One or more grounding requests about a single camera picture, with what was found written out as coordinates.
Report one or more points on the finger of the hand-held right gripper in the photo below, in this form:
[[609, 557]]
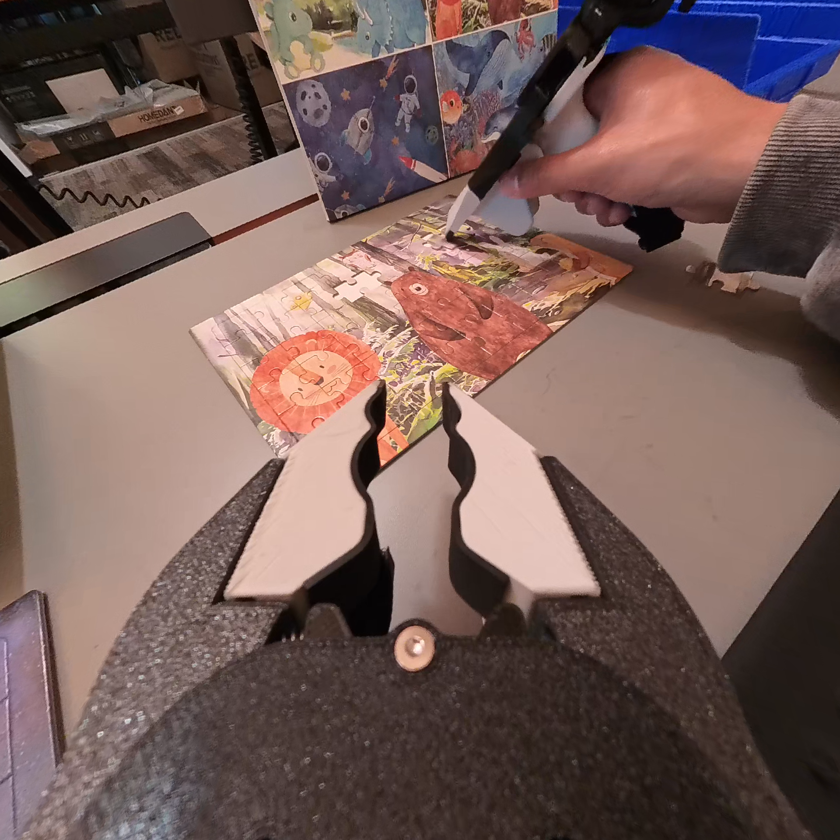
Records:
[[466, 210]]

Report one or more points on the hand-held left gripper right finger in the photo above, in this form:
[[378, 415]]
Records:
[[525, 525]]

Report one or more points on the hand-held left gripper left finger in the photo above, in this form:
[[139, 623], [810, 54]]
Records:
[[308, 525]]

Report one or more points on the forest animal jigsaw puzzle board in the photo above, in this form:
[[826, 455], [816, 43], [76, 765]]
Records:
[[315, 374]]

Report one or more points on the grey desk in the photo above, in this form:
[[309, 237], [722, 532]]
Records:
[[98, 426]]

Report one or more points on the black desk leg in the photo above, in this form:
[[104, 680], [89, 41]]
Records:
[[253, 98]]

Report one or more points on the dark grey desk flap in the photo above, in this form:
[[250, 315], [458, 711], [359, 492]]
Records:
[[98, 262]]

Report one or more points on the person's right hand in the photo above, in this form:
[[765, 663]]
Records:
[[656, 131]]

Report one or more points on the dark blue illustrated puzzle box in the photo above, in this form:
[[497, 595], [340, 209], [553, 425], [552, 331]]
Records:
[[367, 118]]

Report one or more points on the blue plastic object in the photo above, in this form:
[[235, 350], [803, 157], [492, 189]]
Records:
[[774, 46]]

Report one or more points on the pale cream puzzle piece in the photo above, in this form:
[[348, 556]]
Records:
[[722, 279]]

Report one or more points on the dark perforated panel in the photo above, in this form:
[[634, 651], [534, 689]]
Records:
[[800, 689]]

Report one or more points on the flat brown cardboard box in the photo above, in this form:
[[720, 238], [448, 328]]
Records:
[[157, 118]]

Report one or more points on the light blue board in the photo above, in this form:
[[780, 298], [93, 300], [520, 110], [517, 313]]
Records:
[[26, 709]]

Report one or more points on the black metal rack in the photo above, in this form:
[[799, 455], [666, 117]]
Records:
[[26, 197]]

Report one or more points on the black box white label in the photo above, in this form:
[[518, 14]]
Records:
[[26, 92]]

